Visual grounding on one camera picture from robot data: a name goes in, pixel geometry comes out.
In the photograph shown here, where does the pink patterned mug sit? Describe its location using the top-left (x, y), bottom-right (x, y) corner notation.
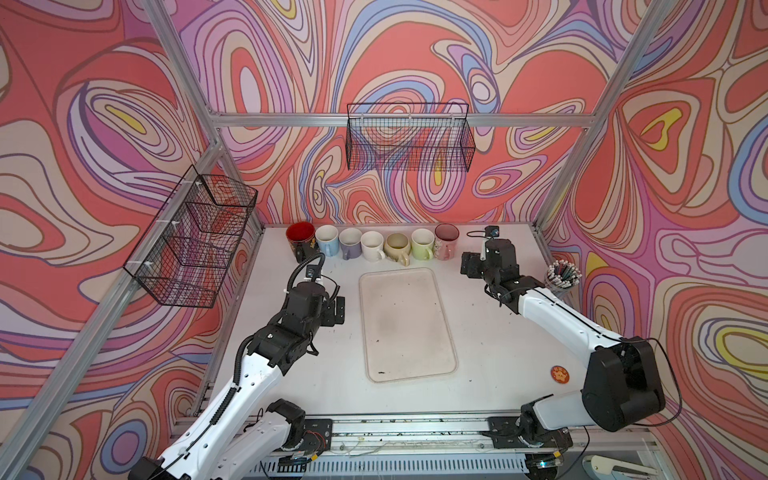
top-left (433, 223), bottom-right (460, 261)

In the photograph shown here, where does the black skull mug red inside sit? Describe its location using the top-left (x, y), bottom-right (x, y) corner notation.
top-left (285, 221), bottom-right (319, 263)

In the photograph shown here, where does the light blue mug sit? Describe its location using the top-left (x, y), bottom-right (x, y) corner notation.
top-left (315, 225), bottom-right (340, 257)

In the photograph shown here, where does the light green mug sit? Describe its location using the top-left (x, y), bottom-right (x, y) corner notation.
top-left (411, 228), bottom-right (435, 261)

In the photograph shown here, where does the purple mug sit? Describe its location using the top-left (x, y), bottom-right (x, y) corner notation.
top-left (339, 227), bottom-right (363, 261)

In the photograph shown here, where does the white small mug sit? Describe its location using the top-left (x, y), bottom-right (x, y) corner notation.
top-left (360, 231), bottom-right (386, 263)

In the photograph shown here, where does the cream speckled round mug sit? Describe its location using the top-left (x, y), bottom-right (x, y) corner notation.
top-left (384, 233), bottom-right (411, 267)

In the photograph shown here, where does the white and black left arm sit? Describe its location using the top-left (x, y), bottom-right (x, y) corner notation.
top-left (128, 281), bottom-right (345, 479)

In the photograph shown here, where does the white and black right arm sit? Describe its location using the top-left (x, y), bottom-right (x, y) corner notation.
top-left (460, 238), bottom-right (666, 447)

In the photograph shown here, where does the pen holder with pens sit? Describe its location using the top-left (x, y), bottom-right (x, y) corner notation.
top-left (544, 260), bottom-right (582, 294)

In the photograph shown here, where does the beige plastic tray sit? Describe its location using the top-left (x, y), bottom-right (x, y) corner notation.
top-left (359, 268), bottom-right (458, 383)

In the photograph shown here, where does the red round sticker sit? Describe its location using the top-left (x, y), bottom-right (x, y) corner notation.
top-left (550, 365), bottom-right (571, 385)

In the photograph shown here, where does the white device bottom right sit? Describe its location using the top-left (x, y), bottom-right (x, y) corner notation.
top-left (581, 455), bottom-right (659, 480)

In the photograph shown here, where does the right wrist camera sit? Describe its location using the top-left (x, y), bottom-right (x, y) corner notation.
top-left (484, 225), bottom-right (500, 240)

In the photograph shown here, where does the black wire basket left wall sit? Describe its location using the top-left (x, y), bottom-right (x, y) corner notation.
top-left (123, 166), bottom-right (258, 309)

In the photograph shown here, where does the black wire basket wall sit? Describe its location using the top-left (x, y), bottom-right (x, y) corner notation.
top-left (123, 166), bottom-right (258, 309)
top-left (345, 100), bottom-right (476, 172)

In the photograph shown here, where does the black wire basket back wall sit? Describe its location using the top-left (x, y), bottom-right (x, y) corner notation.
top-left (345, 100), bottom-right (476, 172)

